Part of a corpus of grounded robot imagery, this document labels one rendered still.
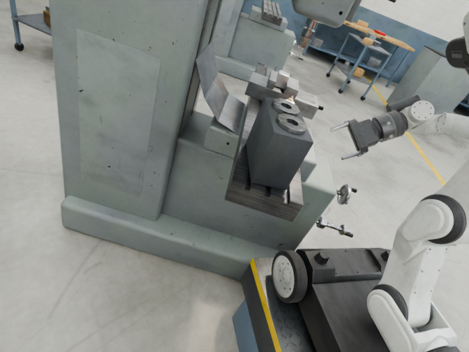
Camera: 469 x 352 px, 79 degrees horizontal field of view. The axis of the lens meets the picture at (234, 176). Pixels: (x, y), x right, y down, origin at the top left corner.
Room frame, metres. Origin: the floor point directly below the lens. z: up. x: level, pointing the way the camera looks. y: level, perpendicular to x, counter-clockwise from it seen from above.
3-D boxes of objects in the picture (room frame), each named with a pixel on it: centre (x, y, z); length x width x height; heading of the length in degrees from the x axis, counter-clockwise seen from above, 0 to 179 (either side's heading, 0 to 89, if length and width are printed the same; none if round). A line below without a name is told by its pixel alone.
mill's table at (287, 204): (1.29, -0.05, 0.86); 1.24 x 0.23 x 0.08; 6
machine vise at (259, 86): (1.40, -0.06, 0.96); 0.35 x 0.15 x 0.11; 94
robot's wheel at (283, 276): (0.75, -0.35, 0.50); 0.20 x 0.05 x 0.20; 27
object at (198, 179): (1.25, -0.07, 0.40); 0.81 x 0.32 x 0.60; 96
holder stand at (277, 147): (0.81, -0.08, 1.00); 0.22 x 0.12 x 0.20; 16
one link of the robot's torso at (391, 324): (0.62, -0.72, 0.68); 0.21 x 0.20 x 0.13; 27
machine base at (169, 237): (1.22, 0.20, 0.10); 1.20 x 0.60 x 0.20; 96
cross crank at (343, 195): (1.30, -0.55, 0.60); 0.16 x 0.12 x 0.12; 96
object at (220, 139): (1.25, -0.05, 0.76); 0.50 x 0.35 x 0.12; 96
